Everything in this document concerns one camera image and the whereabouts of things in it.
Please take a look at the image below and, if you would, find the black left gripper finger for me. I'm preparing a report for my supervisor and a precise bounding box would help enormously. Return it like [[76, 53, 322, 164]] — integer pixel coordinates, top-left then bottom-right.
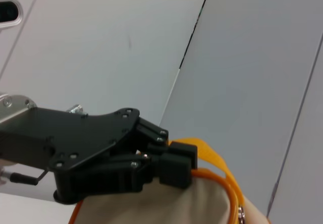
[[72, 152, 194, 197], [135, 117, 199, 171]]

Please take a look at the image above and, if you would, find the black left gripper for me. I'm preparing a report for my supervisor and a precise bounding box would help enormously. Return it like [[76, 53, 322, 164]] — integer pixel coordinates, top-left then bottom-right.
[[0, 106, 141, 205]]

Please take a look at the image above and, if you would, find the beige food bag orange trim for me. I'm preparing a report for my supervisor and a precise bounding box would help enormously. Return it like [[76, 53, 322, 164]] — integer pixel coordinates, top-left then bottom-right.
[[68, 137, 272, 224]]

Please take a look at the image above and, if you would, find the silver metal zipper pull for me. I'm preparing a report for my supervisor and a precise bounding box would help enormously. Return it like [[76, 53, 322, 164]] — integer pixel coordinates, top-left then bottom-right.
[[237, 204, 247, 224]]

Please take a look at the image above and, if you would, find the silver cable connector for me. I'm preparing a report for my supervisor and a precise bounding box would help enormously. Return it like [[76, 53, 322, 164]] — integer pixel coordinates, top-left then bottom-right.
[[66, 103, 85, 115]]

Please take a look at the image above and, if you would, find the black cable plug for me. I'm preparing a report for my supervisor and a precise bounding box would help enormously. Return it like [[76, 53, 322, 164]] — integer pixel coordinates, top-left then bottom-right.
[[9, 169, 49, 186]]

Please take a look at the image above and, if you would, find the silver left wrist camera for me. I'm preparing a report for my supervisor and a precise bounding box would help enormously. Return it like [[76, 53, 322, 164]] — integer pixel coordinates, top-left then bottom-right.
[[0, 0, 25, 31]]

